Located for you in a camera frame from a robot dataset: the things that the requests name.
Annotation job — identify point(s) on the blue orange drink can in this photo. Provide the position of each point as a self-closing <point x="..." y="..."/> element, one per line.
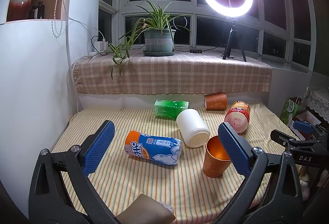
<point x="163" y="150"/>

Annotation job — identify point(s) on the lying orange paper cup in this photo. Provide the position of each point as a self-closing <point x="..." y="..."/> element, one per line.
<point x="217" y="101"/>

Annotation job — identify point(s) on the striped yellow mat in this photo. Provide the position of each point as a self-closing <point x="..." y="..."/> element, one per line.
<point x="121" y="178"/>

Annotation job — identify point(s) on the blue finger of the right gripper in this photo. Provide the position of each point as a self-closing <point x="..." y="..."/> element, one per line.
<point x="304" y="127"/>
<point x="310" y="153"/>

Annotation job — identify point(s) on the green paper bag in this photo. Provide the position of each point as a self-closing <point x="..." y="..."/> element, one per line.
<point x="293" y="107"/>

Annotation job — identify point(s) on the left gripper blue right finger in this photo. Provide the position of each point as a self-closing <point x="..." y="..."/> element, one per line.
<point x="270" y="191"/>

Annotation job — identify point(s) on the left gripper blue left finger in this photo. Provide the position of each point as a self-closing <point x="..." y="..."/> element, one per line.
<point x="61" y="191"/>

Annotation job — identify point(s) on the orange snack cup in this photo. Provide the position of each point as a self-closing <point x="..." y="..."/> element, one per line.
<point x="238" y="116"/>

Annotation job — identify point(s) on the spider plant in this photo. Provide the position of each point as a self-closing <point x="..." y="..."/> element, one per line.
<point x="156" y="18"/>

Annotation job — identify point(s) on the white power strip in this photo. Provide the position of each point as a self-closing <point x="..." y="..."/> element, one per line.
<point x="101" y="46"/>

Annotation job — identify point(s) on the black inline cable switch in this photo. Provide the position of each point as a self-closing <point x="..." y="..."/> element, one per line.
<point x="195" y="50"/>

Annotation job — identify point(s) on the green plant pot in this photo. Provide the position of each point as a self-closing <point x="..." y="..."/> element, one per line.
<point x="159" y="43"/>

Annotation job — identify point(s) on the black tripod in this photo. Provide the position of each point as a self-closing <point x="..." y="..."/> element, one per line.
<point x="233" y="38"/>

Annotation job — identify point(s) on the orange patterned paper cup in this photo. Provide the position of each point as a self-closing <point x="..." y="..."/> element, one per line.
<point x="216" y="159"/>

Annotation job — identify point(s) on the brown cardboard piece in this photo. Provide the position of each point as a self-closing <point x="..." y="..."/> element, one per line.
<point x="147" y="210"/>

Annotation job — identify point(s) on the checked beige cloth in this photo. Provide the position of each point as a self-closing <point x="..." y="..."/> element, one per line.
<point x="183" y="73"/>

